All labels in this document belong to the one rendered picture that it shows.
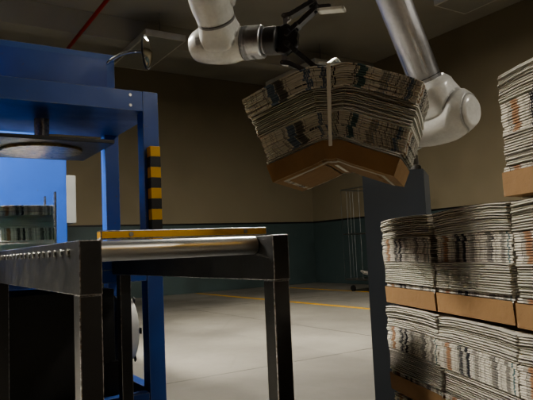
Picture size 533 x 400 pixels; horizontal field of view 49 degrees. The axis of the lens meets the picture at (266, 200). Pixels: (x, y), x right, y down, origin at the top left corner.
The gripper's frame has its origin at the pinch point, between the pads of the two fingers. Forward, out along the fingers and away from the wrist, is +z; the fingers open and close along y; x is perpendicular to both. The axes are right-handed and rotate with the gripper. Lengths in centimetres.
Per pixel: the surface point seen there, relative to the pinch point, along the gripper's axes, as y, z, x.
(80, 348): 76, -47, 38
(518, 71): 21, 39, 37
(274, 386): 91, -16, -1
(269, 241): 53, -18, -2
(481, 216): 46, 33, 26
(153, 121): 1, -112, -104
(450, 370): 79, 28, 12
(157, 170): 25, -107, -101
